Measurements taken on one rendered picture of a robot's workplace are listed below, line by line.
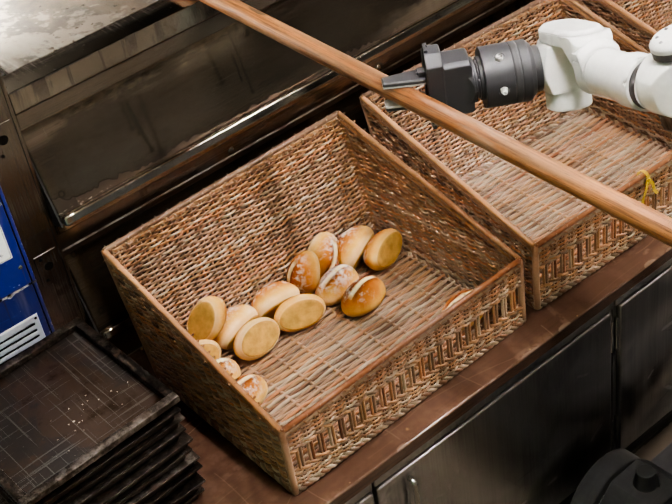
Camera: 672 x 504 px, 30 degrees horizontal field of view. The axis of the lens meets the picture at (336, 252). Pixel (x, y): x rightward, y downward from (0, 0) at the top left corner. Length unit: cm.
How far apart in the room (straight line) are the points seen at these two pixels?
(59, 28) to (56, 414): 65
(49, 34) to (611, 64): 96
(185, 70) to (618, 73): 86
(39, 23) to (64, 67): 17
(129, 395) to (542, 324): 77
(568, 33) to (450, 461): 84
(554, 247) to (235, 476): 69
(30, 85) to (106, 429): 55
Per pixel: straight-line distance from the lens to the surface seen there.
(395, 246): 242
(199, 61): 223
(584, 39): 174
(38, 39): 217
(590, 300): 234
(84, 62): 208
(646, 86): 161
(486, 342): 223
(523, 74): 177
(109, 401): 198
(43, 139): 211
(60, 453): 193
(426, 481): 222
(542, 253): 225
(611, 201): 154
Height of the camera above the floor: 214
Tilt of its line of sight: 39 degrees down
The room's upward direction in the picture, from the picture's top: 10 degrees counter-clockwise
